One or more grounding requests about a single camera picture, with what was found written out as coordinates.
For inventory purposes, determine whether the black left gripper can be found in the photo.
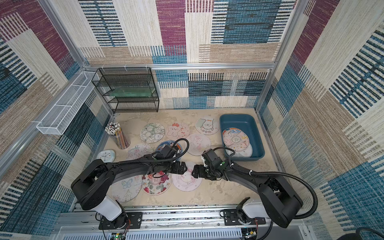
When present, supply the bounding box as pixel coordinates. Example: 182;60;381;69
162;162;190;176

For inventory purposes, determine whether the pink hello kitty coaster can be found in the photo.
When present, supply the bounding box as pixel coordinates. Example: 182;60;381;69
172;162;203;192

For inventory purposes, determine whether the pink floral flowers coaster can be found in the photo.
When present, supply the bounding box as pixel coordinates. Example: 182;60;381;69
222;132;250;146

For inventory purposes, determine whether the teal plastic storage box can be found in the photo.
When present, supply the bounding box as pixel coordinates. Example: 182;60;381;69
220;114;265;162

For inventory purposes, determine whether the green white rabbit coaster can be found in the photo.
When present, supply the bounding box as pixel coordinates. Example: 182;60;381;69
225;144;253;158

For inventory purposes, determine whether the blue orange bears coaster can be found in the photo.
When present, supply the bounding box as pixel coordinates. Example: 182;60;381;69
222;128;243;136

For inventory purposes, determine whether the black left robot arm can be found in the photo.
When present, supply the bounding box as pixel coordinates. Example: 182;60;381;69
71;152;188;222

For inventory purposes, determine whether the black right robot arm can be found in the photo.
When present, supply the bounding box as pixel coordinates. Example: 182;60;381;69
192;162;304;228

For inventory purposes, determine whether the blue cartoon toast coaster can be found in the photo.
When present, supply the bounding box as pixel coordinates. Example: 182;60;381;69
156;141;183;154

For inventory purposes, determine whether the red rose floral coaster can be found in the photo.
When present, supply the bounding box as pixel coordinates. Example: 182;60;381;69
142;171;172;196

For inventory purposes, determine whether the pink unicorn moon coaster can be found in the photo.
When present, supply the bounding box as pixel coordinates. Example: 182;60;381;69
187;134;211;156

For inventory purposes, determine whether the pink checkered bunny coaster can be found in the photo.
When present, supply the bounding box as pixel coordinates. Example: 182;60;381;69
166;122;190;141

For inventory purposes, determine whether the pale pink floral coaster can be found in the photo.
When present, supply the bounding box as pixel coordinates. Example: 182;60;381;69
126;144;154;161

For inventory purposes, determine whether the green white cabbage coaster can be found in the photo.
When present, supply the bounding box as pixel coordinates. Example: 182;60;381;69
140;123;165;144

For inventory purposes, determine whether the white puppy cartoon coaster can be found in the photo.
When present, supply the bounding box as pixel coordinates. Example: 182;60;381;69
195;116;219;135

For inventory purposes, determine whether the white butterfly coaster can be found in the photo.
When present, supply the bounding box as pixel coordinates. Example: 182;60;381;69
107;176;142;203

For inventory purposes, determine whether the small white round clock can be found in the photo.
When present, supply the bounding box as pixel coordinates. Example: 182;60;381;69
96;150;116;163

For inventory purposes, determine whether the cup of coloured pencils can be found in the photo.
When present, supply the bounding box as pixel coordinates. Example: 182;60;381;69
105;122;131;150

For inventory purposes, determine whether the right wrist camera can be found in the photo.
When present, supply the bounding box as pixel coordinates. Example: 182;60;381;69
202;149;223;169

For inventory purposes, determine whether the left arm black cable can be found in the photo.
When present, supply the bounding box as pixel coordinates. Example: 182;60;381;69
116;137;190;169

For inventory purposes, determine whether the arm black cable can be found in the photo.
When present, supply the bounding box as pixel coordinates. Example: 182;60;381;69
116;137;190;169
212;146;319;240

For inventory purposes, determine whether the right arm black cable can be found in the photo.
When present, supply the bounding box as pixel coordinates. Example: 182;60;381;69
212;146;319;240

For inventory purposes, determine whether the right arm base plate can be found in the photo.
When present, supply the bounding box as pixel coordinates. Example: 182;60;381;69
219;209;267;226

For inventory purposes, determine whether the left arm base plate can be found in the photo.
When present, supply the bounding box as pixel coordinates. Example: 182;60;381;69
99;212;143;230

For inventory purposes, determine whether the black wire mesh shelf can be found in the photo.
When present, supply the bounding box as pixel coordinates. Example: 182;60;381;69
92;67;160;114

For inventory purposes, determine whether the white wire mesh basket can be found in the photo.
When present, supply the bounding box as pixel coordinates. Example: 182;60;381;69
37;72;96;135

